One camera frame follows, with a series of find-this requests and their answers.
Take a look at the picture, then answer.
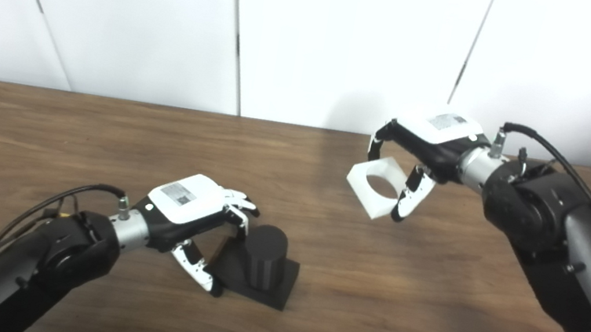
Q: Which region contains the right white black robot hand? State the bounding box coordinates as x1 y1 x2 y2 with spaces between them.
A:
357 101 495 235

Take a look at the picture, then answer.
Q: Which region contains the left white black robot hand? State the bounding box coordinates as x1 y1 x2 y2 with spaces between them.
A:
123 165 265 303

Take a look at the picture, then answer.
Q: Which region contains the black peg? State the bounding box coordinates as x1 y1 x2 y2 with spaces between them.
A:
202 217 306 313

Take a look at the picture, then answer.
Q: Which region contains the white square piece with hole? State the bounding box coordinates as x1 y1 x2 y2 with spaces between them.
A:
341 151 419 226

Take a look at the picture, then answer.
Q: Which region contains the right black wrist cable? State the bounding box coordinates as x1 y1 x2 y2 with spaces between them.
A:
476 121 591 293

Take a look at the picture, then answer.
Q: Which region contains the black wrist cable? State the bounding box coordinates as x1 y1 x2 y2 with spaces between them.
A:
476 121 591 293
0 169 134 321

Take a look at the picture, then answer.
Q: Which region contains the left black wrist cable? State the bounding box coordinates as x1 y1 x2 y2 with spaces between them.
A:
0 169 134 321

